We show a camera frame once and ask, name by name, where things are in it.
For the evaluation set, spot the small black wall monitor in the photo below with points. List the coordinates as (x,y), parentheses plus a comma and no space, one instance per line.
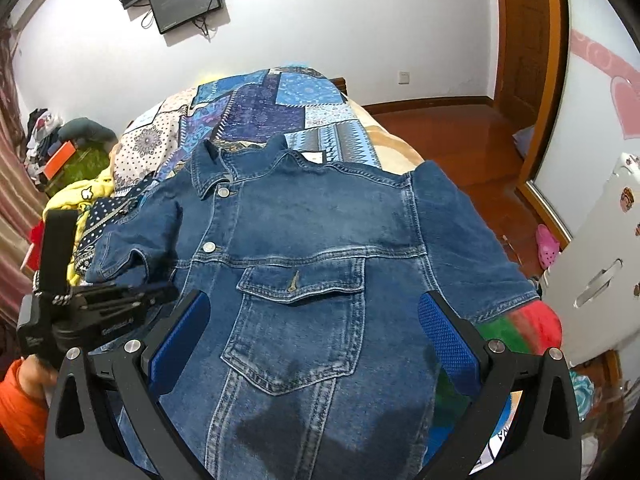
(170,14)

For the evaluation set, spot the orange left sleeve forearm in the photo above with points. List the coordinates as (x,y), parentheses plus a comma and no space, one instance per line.
(23,419)

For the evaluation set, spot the blue denim jacket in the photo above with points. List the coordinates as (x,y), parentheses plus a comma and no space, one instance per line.
(313,363)

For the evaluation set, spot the striped red curtain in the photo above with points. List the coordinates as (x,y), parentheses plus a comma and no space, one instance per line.
(21,202)

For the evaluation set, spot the pink croc shoe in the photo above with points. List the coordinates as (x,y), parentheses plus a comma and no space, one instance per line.
(548,247)

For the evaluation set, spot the clothes pile in corner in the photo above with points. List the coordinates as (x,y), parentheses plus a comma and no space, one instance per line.
(47,132)

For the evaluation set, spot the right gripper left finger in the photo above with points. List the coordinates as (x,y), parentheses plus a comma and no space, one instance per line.
(83,441)

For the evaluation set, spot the red green fleece blanket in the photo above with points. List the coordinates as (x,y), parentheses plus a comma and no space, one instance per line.
(531,329)

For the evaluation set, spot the blue patchwork quilt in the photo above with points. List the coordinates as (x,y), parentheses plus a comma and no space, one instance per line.
(310,110)

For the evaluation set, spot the white radiator with magnets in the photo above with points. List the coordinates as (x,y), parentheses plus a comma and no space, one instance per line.
(593,285)

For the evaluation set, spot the white wall socket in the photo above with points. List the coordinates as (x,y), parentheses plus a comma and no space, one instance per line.
(404,77)

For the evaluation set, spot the wooden wardrobe door frame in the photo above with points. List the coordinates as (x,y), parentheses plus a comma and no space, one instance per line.
(532,60)

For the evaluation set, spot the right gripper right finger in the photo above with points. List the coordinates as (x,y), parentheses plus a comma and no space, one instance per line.
(543,441)

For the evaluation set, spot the orange box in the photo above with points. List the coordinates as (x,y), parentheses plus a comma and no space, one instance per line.
(56,162)

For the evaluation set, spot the person left hand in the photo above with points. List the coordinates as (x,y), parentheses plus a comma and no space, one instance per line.
(36,378)

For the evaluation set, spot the yellow cartoon blanket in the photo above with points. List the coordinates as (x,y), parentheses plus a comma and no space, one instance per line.
(80,197)

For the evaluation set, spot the green patterned storage box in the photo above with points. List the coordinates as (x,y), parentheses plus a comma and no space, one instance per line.
(86,164)

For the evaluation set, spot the pink heart wall sticker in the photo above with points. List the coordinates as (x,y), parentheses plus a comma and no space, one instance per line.
(624,80)

